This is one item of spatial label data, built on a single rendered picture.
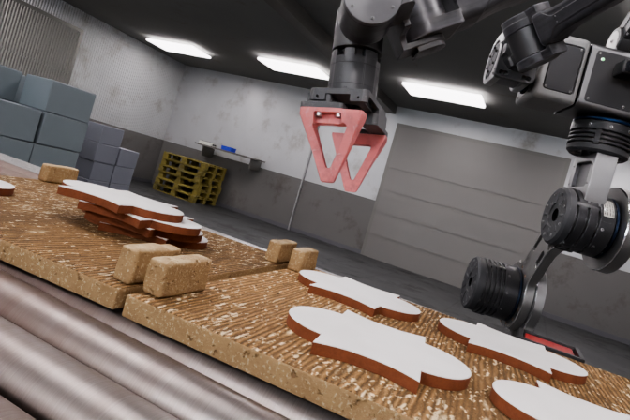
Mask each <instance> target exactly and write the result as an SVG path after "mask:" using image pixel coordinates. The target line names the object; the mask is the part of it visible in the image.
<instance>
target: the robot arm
mask: <svg viewBox="0 0 630 420"><path fill-rule="evenodd" d="M527 1H530V0H341V4H340V8H339V9H338V10H337V20H336V28H335V35H334V42H333V50H332V57H331V64H330V71H329V79H328V85H327V88H321V87H312V88H311V90H310V93H308V96H307V101H301V105H300V116H301V119H302V122H303V125H304V128H305V131H306V134H307V138H308V141H309V144H310V147H311V150H312V153H313V156H314V159H315V163H316V166H317V170H318V174H319V176H320V180H321V181H322V182H324V183H335V181H336V179H337V177H338V174H339V173H340V174H341V178H342V182H343V186H344V190H345V191H348V192H356V191H357V190H358V189H359V187H360V186H361V184H362V182H363V180H364V179H365V177H366V175H367V174H368V171H369V169H370V168H371V166H372V165H373V163H374V162H375V160H376V159H377V157H378V155H379V154H380V153H381V151H382V150H383V148H384V147H385V145H386V143H387V137H388V132H387V131H386V130H385V129H386V121H387V118H386V112H385V111H384V109H383V108H382V106H381V105H380V104H379V102H378V101H377V99H376V97H377V90H378V82H379V74H380V66H381V59H380V58H381V57H382V51H383V37H384V36H385V35H386V33H387V36H388V38H389V40H390V43H391V46H392V48H393V51H394V54H395V56H396V59H397V60H401V59H404V58H407V57H411V58H412V60H416V59H419V58H422V57H425V56H428V55H431V54H433V53H436V52H438V51H439V50H441V49H442V48H444V47H445V41H446V40H447V39H449V38H450V37H451V36H453V35H454V33H456V32H459V31H462V30H465V29H468V28H470V27H471V26H472V25H474V24H475V23H477V22H479V21H481V20H482V19H484V18H486V17H487V16H489V15H491V14H493V13H495V12H498V11H500V10H503V9H505V8H510V7H512V6H515V5H518V4H521V3H524V2H527ZM622 1H623V0H563V1H562V2H561V3H560V4H558V5H556V6H554V7H551V6H550V4H549V1H546V2H541V3H538V4H535V5H533V6H531V7H529V8H528V9H526V10H525V11H523V12H521V13H519V14H518V15H516V16H514V17H512V18H510V19H509V20H507V21H506V22H504V23H503V24H502V32H503V39H502V42H501V44H502V45H501V48H500V51H499V55H498V58H497V62H496V65H495V68H494V71H493V75H494V76H495V77H496V78H500V79H504V80H507V81H511V82H515V83H521V84H525V85H529V84H531V83H532V82H533V81H534V78H535V74H536V70H537V68H538V67H540V66H542V65H544V64H545V63H548V62H550V61H552V60H553V59H555V58H557V57H558V56H559V55H560V54H562V53H564V52H566V51H568V50H567V47H566V45H565V42H564V40H565V39H566V38H569V36H570V35H571V34H572V33H573V32H574V31H575V30H576V29H578V28H579V27H580V26H581V25H582V24H584V23H586V22H587V21H589V20H591V19H592V18H594V17H596V16H598V15H599V14H601V13H603V12H605V11H606V10H608V9H610V8H612V7H614V6H616V5H617V4H619V3H621V2H622ZM499 72H500V73H499ZM318 126H335V127H346V130H345V132H344V133H339V132H332V138H333V142H334V146H335V150H336V156H335V158H334V160H333V162H332V165H331V167H330V168H327V165H326V162H325V158H324V154H323V148H322V144H321V140H320V136H319V132H318ZM362 128H364V129H362ZM354 145H356V146H368V147H370V150H369V152H368V154H367V156H366V158H365V160H364V162H363V164H362V166H361V167H360V169H359V171H358V173H357V175H356V176H355V177H354V179H353V180H352V179H351V176H350V171H349V166H348V159H347V157H348V155H349V154H350V152H351V150H352V148H353V146H354Z"/></svg>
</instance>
